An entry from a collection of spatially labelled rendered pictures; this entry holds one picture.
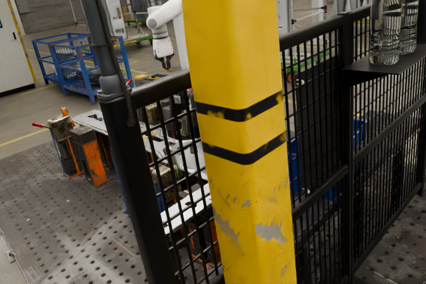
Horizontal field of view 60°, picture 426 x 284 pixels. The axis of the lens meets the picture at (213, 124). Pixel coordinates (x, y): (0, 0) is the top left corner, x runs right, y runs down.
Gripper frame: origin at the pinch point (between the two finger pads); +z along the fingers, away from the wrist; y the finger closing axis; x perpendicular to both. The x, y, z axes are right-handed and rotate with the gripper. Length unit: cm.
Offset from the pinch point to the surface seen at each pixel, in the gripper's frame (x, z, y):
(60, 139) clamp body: -22, 30, 62
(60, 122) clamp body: -22, 20, 60
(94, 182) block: 3, 50, 56
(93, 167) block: 3, 41, 54
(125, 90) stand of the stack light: 144, -31, 72
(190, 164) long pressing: 70, 25, 30
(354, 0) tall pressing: -376, 57, -663
